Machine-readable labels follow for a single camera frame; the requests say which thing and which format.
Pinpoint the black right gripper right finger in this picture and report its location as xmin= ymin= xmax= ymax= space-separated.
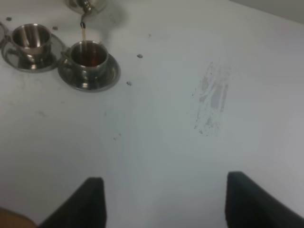
xmin=225 ymin=171 xmax=304 ymax=228

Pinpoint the steel saucer near teapot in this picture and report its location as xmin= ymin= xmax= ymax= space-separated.
xmin=1 ymin=34 xmax=66 ymax=73

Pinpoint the stainless steel teapot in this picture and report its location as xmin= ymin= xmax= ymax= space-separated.
xmin=64 ymin=0 xmax=108 ymax=29

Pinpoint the steel teacup near teapot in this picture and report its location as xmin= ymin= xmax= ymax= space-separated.
xmin=4 ymin=23 xmax=52 ymax=57

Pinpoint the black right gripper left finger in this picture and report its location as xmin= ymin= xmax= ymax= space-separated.
xmin=39 ymin=178 xmax=106 ymax=228

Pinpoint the steel saucer far right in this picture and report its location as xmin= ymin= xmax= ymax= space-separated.
xmin=57 ymin=55 xmax=121 ymax=93

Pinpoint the steel teacup far right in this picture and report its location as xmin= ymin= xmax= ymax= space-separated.
xmin=61 ymin=40 xmax=109 ymax=80

